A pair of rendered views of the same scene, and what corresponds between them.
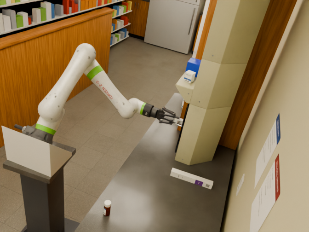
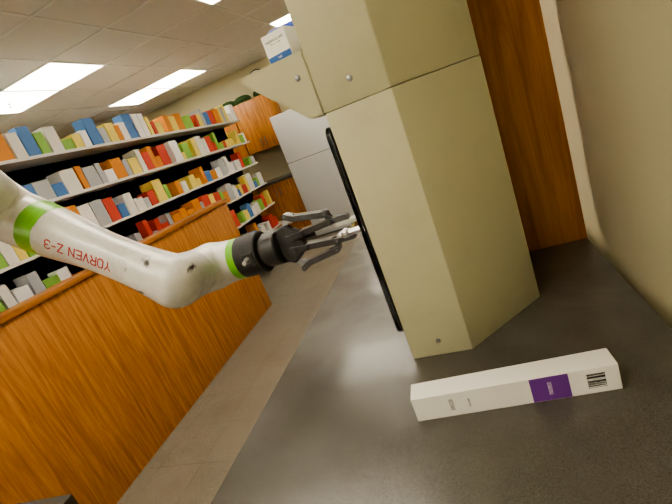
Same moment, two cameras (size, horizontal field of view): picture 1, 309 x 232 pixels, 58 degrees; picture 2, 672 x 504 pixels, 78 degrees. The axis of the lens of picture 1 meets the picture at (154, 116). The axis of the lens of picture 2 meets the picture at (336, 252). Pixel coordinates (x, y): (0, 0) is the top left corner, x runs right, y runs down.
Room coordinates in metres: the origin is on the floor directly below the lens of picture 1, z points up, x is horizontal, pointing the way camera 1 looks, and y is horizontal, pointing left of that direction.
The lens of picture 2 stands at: (0.84, -0.21, 1.39)
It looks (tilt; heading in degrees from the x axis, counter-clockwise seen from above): 16 degrees down; 6
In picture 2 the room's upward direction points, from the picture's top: 21 degrees counter-clockwise
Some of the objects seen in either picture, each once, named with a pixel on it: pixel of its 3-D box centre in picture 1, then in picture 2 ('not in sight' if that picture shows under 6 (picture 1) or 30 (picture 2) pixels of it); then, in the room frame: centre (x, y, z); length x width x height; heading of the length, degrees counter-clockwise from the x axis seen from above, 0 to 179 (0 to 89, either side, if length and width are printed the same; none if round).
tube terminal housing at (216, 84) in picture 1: (209, 110); (422, 128); (1.66, -0.36, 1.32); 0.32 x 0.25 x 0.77; 166
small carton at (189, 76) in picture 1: (189, 76); (285, 49); (1.65, -0.17, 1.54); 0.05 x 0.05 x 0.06; 63
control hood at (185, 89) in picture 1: (188, 84); (310, 94); (1.70, -0.18, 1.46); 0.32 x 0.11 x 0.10; 166
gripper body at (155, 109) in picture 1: (158, 113); (285, 244); (1.69, -0.02, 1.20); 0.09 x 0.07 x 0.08; 76
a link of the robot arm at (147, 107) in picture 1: (148, 110); (255, 254); (1.71, 0.05, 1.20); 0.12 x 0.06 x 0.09; 166
